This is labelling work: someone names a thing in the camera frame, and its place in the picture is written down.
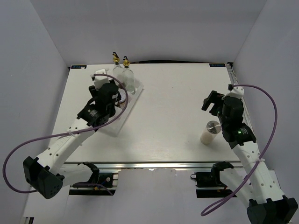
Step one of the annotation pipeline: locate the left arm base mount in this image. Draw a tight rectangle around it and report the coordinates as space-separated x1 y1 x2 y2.
69 162 118 196

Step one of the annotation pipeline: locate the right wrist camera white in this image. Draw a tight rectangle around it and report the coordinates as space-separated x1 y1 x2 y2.
222 84 244 100

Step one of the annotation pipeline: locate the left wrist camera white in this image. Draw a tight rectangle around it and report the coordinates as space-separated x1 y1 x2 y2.
91 69 109 90

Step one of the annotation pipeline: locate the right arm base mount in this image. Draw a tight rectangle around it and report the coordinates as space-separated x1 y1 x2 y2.
190 161 234 198

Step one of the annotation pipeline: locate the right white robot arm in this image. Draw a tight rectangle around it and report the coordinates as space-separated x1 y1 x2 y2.
201 86 298 224

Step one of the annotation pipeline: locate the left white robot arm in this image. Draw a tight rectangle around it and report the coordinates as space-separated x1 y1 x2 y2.
23 81 119 199

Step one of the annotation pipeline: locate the steel lid white grain jar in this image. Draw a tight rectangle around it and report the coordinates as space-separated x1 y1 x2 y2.
200 120 221 145

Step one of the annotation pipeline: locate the white condiment rack tray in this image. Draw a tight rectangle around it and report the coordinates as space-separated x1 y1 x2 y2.
100 79 144 137

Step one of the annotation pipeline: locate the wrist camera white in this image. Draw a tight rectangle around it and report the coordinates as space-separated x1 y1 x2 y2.
91 69 109 90
222 84 244 100

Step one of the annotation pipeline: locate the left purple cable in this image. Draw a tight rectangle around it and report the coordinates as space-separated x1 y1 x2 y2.
3 73 130 194

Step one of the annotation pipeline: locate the glass bottle dark sauce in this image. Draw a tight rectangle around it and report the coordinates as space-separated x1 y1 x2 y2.
113 52 124 83

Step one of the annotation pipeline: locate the aluminium table frame rail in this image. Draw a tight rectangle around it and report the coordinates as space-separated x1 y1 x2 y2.
226 62 252 127

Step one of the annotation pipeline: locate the clear glass oil bottle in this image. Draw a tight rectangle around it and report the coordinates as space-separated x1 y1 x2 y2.
122 56 135 95

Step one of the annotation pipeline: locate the grey lid spice jar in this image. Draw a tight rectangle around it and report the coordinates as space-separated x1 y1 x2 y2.
116 89 127 109

